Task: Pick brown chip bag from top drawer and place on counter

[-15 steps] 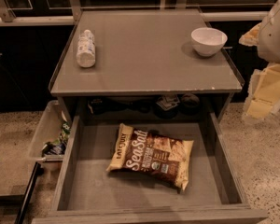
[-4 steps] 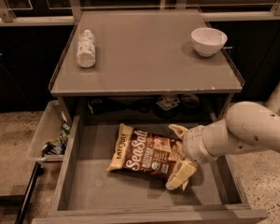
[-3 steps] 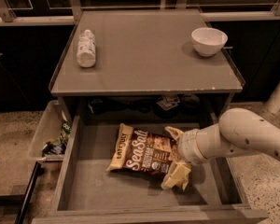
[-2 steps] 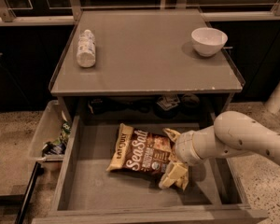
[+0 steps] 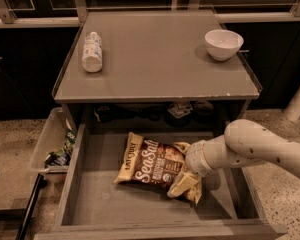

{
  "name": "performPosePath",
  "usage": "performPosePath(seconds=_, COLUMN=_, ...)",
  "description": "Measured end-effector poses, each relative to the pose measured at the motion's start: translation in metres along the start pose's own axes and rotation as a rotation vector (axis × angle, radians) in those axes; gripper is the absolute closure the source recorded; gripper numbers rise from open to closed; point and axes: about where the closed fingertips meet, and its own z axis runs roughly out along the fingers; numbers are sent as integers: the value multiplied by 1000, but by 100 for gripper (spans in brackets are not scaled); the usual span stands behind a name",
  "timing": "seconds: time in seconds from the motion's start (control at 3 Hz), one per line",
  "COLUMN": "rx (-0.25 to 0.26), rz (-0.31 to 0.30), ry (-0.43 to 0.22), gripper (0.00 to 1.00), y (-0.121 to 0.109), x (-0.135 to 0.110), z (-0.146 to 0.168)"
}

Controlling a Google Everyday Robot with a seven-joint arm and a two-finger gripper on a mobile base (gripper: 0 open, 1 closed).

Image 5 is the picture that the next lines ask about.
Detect white ceramic bowl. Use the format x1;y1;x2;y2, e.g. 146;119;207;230
205;29;244;61

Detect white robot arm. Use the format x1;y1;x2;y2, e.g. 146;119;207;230
167;119;300;198

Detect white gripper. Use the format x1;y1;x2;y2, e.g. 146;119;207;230
167;140;219;198

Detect clear plastic storage bin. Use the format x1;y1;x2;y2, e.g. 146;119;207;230
30;107;69;183

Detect green snack packets in bin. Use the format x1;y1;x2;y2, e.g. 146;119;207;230
45;130;76;167

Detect brown sea salt chip bag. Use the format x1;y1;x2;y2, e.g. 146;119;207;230
114;132;201;204

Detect dark items on shelf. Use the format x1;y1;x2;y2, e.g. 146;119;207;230
93;101;215;127

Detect grey open top drawer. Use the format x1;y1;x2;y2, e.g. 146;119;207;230
34;122;287;240

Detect white robot base pole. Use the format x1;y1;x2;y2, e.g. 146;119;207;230
283;87;300;122

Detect grey counter cabinet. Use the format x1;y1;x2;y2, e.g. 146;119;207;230
54;10;261;129

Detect white plastic water bottle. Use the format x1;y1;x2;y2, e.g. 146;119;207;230
82;32;103;73

